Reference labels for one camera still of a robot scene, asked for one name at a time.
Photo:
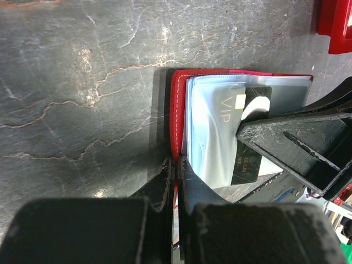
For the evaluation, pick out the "red plastic bin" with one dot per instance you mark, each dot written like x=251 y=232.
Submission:
x=335 y=22

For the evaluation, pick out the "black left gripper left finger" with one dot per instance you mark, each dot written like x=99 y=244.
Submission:
x=135 y=229

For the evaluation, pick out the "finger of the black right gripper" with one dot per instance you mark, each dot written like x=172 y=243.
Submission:
x=338 y=101
x=314 y=148

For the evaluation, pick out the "black credit card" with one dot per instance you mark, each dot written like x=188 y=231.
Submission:
x=239 y=163

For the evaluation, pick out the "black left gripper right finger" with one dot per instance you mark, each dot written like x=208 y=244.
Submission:
x=213 y=230

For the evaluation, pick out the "red leather card holder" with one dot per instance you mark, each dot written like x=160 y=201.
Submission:
x=196 y=110

